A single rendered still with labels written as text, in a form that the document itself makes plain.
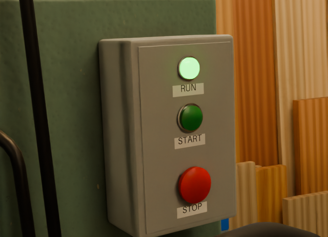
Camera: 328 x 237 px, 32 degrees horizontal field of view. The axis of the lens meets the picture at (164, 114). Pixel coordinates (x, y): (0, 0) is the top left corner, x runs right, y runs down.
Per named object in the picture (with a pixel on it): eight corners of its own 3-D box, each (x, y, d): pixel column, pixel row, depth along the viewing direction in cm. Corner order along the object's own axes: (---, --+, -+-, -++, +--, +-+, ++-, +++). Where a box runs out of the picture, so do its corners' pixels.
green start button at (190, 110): (177, 133, 46) (176, 104, 45) (201, 130, 47) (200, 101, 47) (181, 135, 45) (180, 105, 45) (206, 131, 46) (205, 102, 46)
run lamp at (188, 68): (177, 81, 45) (176, 56, 45) (198, 79, 46) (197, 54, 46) (182, 82, 45) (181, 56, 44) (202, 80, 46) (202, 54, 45)
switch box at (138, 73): (106, 222, 50) (95, 39, 48) (199, 201, 55) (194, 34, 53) (140, 243, 45) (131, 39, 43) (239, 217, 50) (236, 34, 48)
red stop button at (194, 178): (176, 204, 46) (175, 168, 46) (206, 197, 48) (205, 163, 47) (183, 207, 45) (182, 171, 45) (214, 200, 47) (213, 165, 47)
